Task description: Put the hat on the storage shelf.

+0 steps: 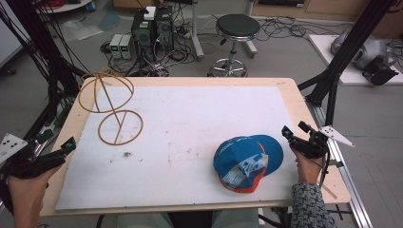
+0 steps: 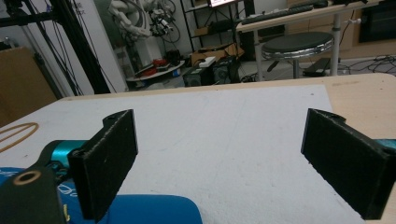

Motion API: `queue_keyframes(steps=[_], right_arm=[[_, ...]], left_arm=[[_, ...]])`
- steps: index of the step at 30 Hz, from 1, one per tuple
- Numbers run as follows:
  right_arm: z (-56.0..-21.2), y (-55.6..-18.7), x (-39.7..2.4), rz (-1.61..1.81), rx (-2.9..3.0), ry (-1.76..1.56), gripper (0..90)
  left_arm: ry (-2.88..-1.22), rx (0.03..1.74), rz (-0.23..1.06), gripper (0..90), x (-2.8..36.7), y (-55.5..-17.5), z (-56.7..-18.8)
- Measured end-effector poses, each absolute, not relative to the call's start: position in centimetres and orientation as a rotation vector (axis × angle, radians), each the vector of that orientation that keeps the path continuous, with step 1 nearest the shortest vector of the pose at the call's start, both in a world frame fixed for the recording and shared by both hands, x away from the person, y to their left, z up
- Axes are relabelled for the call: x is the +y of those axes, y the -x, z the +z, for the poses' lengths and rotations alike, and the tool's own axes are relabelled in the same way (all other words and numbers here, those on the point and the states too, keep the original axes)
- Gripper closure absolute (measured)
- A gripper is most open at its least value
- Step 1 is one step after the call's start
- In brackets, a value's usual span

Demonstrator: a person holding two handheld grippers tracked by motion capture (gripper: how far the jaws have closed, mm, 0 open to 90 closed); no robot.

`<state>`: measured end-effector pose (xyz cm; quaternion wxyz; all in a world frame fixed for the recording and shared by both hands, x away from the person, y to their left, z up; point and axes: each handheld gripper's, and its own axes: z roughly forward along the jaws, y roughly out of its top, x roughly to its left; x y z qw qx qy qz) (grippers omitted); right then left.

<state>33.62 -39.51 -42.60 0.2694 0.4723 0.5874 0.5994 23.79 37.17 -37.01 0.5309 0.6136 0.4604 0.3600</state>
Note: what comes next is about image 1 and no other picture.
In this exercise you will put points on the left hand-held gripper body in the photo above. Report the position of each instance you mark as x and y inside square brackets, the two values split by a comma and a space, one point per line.
[28, 163]

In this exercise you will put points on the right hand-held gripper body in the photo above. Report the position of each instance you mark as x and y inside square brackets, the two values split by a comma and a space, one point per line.
[312, 146]

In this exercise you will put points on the blue and orange baseball cap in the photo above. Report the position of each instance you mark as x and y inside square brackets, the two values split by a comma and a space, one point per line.
[244, 164]

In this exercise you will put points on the person's right hand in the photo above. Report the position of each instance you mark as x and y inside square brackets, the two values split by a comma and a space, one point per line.
[309, 169]

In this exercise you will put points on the person's left hand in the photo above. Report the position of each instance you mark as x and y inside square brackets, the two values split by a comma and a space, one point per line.
[27, 190]

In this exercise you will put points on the white floor board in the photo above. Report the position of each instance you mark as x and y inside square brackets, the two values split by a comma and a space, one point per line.
[326, 47]

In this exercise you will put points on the black device on board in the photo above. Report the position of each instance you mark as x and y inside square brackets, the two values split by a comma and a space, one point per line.
[380, 72]

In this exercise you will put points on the grey robot shell part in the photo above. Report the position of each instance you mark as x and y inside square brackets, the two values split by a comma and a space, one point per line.
[364, 47]

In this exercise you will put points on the white foam mat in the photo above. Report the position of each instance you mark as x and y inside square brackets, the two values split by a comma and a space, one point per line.
[174, 142]

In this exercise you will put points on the grey bench power supply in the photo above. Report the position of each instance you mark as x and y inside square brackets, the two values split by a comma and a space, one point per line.
[115, 46]
[126, 47]

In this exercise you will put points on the black round stool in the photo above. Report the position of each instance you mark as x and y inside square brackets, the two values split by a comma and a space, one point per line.
[236, 34]

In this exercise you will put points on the person's legs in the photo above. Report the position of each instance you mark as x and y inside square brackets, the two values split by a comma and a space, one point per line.
[190, 220]

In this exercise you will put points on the black computer tower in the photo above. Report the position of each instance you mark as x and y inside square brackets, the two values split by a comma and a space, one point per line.
[143, 36]
[164, 28]

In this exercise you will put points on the small white box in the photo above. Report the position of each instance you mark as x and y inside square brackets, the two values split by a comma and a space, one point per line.
[149, 12]

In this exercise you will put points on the aluminium frame rail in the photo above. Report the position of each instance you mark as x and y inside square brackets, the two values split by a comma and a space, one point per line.
[348, 183]

